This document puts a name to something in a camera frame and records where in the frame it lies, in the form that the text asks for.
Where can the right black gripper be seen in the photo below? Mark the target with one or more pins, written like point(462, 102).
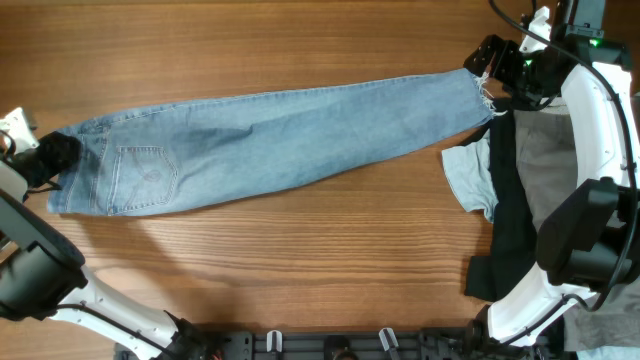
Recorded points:
point(507, 52)

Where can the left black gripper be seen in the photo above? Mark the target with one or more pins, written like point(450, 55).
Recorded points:
point(57, 154)

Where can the light blue denim jeans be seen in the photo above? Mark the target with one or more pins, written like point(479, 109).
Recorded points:
point(180, 156)

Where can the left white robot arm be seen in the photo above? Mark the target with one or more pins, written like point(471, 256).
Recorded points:
point(44, 275)

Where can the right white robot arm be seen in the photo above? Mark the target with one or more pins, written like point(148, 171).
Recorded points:
point(589, 244)

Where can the light blue shirt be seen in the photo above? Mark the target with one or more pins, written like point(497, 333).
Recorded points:
point(467, 171)

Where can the black garment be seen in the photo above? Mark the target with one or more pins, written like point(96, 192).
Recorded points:
point(512, 252)

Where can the grey garment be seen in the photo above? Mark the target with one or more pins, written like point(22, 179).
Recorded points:
point(547, 165)

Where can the black mounting rail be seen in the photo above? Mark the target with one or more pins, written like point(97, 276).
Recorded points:
point(430, 344)

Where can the left white rail clip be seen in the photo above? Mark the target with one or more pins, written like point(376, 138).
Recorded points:
point(274, 342)

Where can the white rail clip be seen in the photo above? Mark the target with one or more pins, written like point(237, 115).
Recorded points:
point(388, 339)
point(274, 342)

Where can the right white rail clip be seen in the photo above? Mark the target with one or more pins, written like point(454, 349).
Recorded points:
point(388, 339)

